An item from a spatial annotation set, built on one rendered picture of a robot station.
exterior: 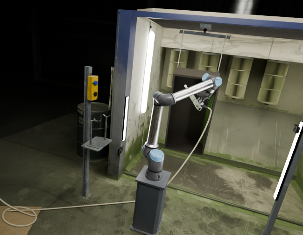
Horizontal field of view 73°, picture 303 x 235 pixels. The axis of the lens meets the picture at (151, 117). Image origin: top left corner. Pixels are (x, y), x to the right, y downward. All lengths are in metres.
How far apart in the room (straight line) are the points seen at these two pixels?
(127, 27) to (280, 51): 2.44
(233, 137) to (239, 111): 0.54
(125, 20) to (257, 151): 3.13
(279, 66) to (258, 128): 1.15
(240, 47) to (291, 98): 1.39
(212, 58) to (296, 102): 1.75
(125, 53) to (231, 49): 1.93
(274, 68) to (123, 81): 2.51
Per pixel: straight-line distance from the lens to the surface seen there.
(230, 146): 4.13
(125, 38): 2.63
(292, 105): 4.55
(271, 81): 4.02
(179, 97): 1.96
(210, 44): 3.84
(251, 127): 4.30
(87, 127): 2.44
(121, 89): 2.68
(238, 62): 3.90
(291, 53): 3.98
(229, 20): 2.42
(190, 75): 2.71
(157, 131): 2.13
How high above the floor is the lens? 1.87
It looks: 18 degrees down
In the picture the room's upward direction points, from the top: 7 degrees clockwise
